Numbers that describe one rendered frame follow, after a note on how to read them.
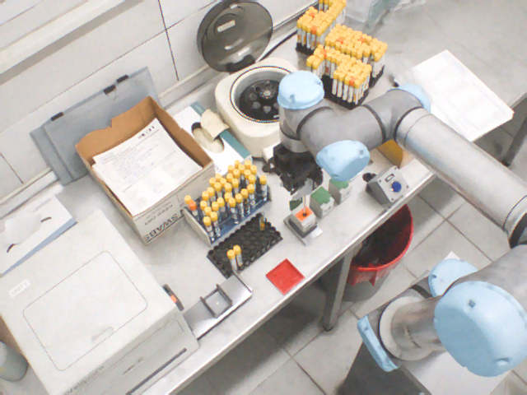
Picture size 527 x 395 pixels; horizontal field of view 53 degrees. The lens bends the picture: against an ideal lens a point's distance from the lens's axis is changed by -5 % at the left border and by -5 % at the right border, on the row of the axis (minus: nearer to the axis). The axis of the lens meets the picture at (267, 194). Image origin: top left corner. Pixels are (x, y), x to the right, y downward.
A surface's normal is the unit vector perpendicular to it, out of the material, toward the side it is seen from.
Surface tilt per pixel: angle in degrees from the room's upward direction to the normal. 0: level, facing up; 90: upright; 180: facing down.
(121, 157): 1
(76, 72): 90
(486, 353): 85
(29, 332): 0
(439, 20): 0
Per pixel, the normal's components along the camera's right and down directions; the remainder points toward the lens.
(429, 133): -0.53, -0.43
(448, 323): -0.84, 0.42
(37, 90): 0.65, 0.65
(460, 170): -0.74, -0.15
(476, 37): -0.04, -0.50
